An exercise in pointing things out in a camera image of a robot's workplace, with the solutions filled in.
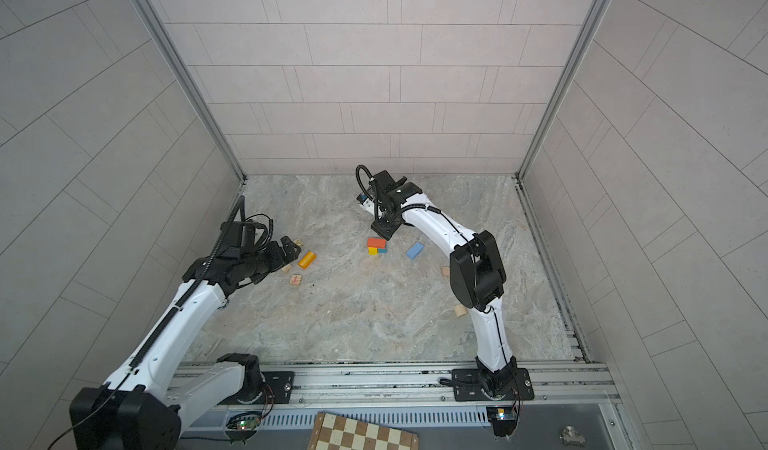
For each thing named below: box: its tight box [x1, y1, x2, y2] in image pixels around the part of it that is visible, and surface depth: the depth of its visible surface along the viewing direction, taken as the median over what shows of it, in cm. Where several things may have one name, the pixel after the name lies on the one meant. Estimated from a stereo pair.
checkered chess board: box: [307, 412, 419, 450], surface depth 64 cm
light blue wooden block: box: [406, 242, 424, 259], surface depth 98 cm
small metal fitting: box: [559, 424, 586, 447], surface depth 65 cm
